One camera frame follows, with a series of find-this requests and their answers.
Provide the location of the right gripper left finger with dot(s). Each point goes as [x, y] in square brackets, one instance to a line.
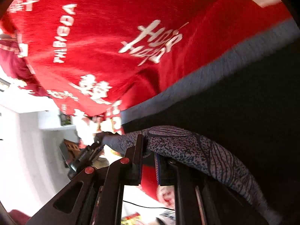
[94, 196]

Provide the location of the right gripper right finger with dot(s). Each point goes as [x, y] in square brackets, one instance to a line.
[200, 199]

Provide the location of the black pants patterned waistband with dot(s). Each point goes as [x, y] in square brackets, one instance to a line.
[236, 120]

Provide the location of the wooden chair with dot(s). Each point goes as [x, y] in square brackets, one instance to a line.
[69, 151]

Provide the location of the red sofa cover white text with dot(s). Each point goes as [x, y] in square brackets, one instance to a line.
[95, 56]

